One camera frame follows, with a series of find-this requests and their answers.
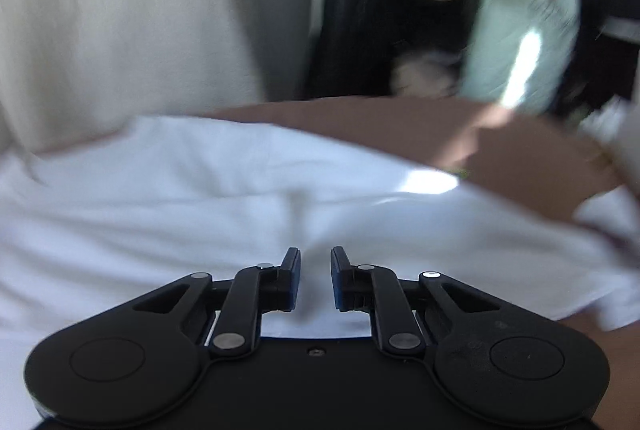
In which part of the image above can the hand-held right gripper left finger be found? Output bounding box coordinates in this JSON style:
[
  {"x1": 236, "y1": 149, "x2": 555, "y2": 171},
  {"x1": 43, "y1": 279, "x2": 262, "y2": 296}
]
[{"x1": 132, "y1": 247, "x2": 302, "y2": 358}]

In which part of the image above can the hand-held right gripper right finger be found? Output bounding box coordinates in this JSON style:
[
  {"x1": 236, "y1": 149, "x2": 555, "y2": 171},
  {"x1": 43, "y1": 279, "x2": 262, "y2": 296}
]
[{"x1": 330, "y1": 246, "x2": 501, "y2": 357}]

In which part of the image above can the white sweatshirt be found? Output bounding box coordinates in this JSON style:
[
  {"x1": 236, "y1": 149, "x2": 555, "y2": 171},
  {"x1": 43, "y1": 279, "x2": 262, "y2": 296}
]
[{"x1": 0, "y1": 116, "x2": 640, "y2": 430}]

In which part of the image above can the black garment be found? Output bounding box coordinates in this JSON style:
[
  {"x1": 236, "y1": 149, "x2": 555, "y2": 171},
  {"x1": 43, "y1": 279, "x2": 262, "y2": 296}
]
[{"x1": 305, "y1": 0, "x2": 481, "y2": 101}]

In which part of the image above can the cream cloth cover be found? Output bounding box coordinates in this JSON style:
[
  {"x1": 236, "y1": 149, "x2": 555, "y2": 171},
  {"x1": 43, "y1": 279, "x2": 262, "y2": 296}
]
[{"x1": 0, "y1": 0, "x2": 321, "y2": 183}]

